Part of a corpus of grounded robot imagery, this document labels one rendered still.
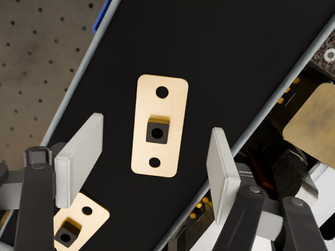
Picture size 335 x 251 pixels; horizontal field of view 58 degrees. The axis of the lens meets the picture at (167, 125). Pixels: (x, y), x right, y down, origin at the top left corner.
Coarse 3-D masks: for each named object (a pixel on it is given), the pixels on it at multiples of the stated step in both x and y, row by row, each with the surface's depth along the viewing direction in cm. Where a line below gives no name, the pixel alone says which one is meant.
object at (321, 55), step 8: (328, 40) 27; (320, 48) 27; (328, 48) 27; (320, 56) 27; (328, 56) 27; (312, 64) 29; (320, 64) 28; (328, 64) 28; (320, 72) 32; (328, 72) 28
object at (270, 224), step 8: (240, 168) 17; (248, 168) 17; (240, 176) 16; (248, 176) 17; (240, 184) 16; (248, 184) 16; (256, 184) 16; (272, 200) 15; (264, 208) 14; (272, 208) 14; (264, 216) 14; (272, 216) 14; (280, 216) 14; (264, 224) 14; (272, 224) 14; (280, 224) 14; (264, 232) 14; (272, 232) 14; (280, 232) 14; (272, 240) 14; (280, 240) 14
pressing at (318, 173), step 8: (312, 160) 43; (312, 168) 42; (320, 168) 42; (328, 168) 42; (312, 176) 43; (320, 176) 43; (328, 176) 43; (320, 184) 43; (328, 184) 43; (320, 192) 44; (328, 192) 44; (320, 200) 44; (328, 200) 44; (312, 208) 45; (320, 208) 45; (328, 208) 45; (320, 216) 45; (328, 216) 45; (320, 224) 46; (328, 240) 47; (328, 248) 47
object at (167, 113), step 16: (144, 80) 23; (160, 80) 22; (176, 80) 22; (144, 96) 23; (176, 96) 23; (144, 112) 23; (160, 112) 23; (176, 112) 23; (144, 128) 24; (160, 128) 23; (176, 128) 24; (144, 144) 24; (160, 144) 24; (176, 144) 24; (144, 160) 25; (160, 160) 25; (176, 160) 25
